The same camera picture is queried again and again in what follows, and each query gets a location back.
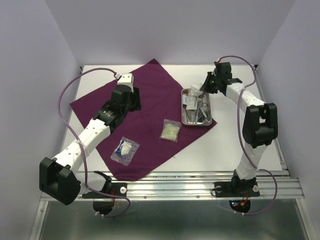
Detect white gauze pad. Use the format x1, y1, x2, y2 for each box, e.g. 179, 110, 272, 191
190, 83, 203, 97

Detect white sterile pouch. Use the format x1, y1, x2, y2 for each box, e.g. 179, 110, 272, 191
186, 95, 198, 110

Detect steel instrument tray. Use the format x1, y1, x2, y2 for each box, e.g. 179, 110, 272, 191
181, 88, 213, 126

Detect steel hemostat forceps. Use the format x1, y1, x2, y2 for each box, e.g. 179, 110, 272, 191
186, 109, 197, 124

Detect green-white packet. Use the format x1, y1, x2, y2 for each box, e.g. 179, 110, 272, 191
159, 119, 182, 143

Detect blue-white gauze packet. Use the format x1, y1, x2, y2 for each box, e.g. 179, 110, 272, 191
110, 137, 140, 166

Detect small white label packet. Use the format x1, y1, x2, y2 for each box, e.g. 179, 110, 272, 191
182, 94, 188, 105

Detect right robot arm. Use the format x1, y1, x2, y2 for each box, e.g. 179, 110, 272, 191
200, 61, 278, 195

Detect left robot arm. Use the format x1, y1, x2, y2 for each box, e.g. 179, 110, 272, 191
39, 84, 142, 206

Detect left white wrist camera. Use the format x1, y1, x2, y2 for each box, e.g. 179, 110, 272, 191
117, 73, 134, 89

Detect aluminium front rail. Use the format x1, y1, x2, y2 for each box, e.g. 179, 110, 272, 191
39, 171, 306, 201

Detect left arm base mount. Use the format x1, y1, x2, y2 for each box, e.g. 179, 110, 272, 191
79, 171, 131, 218

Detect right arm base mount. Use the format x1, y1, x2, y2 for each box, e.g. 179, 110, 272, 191
211, 171, 260, 214

